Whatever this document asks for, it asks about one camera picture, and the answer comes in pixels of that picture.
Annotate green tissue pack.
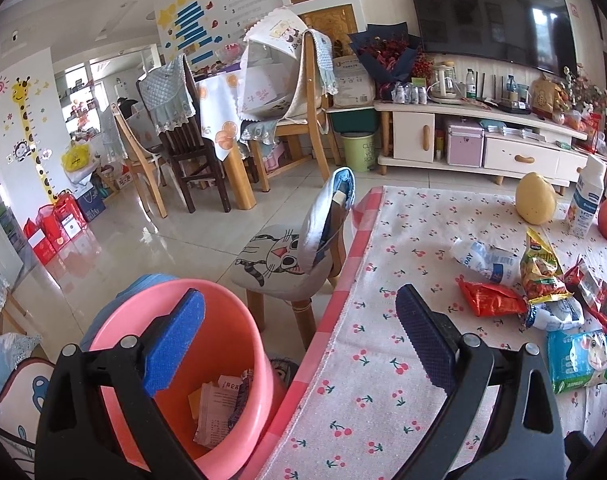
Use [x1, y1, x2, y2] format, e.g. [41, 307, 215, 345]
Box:
[547, 329, 607, 395]

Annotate red gift bags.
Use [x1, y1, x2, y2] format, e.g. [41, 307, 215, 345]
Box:
[23, 192, 89, 266]

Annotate pink plastic bucket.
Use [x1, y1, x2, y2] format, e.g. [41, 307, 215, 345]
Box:
[86, 280, 280, 472]

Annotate yellow red snack packet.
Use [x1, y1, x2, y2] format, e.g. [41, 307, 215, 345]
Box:
[520, 227, 574, 303]

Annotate white blue plastic wrapper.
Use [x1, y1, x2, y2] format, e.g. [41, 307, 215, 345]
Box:
[526, 297, 585, 331]

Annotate light green waste bin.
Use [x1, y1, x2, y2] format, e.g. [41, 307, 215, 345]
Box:
[341, 132, 379, 173]

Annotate pink checked tablecloth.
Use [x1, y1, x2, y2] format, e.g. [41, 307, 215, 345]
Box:
[238, 185, 387, 480]

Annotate dark blue flower bouquet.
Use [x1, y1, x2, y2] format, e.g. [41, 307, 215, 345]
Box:
[348, 22, 430, 99]

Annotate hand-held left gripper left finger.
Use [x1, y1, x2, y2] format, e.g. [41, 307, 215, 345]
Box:
[33, 287, 206, 480]

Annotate white bottle blue label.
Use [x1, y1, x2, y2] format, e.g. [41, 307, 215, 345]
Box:
[567, 155, 607, 239]

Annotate black router with antennas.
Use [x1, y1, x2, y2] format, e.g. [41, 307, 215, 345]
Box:
[478, 74, 533, 113]

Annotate blue striped wall sticker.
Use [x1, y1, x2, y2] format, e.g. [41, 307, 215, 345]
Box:
[156, 0, 274, 63]

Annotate crushed clear plastic bottle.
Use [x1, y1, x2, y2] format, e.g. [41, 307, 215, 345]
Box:
[451, 239, 521, 286]

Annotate dried flower bunch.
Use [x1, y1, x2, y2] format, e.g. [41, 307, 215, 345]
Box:
[558, 65, 607, 117]

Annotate yellow pear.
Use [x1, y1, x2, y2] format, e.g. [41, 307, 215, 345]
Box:
[515, 172, 557, 226]

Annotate red gift box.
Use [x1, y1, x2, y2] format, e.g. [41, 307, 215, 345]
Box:
[576, 112, 607, 156]

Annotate yellow plastic bag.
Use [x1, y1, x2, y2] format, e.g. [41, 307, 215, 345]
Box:
[60, 141, 94, 171]

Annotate dark wood dining chair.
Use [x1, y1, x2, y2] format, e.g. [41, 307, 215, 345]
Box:
[136, 52, 232, 213]

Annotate crumpled printed paper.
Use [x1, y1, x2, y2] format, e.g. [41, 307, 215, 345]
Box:
[193, 370, 251, 446]

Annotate giraffe height wall sticker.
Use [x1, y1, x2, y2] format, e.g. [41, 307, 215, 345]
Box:
[8, 76, 59, 201]

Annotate light wood dining chair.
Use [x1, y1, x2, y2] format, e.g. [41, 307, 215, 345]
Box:
[236, 25, 340, 184]
[110, 102, 169, 218]

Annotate cherry print tablecloth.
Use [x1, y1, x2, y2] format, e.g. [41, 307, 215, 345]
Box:
[260, 185, 607, 480]

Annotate blue round stool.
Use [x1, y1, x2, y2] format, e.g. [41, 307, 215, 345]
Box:
[80, 274, 181, 353]

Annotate white rice bag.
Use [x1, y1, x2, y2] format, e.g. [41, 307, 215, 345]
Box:
[331, 55, 377, 108]

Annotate cat print child chair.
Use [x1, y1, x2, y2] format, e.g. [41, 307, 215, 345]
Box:
[226, 167, 357, 351]

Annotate orange red snack packet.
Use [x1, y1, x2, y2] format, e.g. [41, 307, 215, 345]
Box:
[457, 279, 529, 317]

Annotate black flat television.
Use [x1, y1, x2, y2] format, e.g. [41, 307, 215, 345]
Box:
[401, 0, 579, 77]

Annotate dark blue paper bag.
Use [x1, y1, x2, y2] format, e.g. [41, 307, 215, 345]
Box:
[76, 190, 106, 223]

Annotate pack of small bottles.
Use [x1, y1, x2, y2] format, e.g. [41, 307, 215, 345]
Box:
[391, 82, 429, 106]

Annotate pink carry case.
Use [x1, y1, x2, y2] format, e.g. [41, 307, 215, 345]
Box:
[446, 116, 485, 167]

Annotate gold gift basket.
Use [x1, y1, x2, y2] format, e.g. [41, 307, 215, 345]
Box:
[528, 75, 564, 121]

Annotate white cartoon tote bag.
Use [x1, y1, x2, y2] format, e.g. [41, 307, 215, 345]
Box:
[236, 6, 310, 122]

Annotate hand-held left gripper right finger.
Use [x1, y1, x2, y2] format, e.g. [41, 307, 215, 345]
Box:
[393, 283, 567, 480]

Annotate display shelf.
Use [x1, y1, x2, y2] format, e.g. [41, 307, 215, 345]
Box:
[58, 67, 104, 136]

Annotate white television cabinet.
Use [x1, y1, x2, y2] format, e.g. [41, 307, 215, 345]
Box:
[373, 100, 591, 196]

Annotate dark green storage box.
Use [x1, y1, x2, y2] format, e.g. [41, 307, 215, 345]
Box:
[328, 107, 381, 136]

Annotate orange print covered dining table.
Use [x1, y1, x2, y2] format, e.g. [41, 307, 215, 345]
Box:
[196, 72, 256, 211]

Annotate dark red snack packet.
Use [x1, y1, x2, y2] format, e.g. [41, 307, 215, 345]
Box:
[562, 255, 607, 333]

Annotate cartoon print cushion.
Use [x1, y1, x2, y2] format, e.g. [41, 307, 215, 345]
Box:
[0, 335, 57, 463]

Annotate white electric kettle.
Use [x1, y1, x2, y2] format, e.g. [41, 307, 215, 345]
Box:
[428, 61, 461, 106]

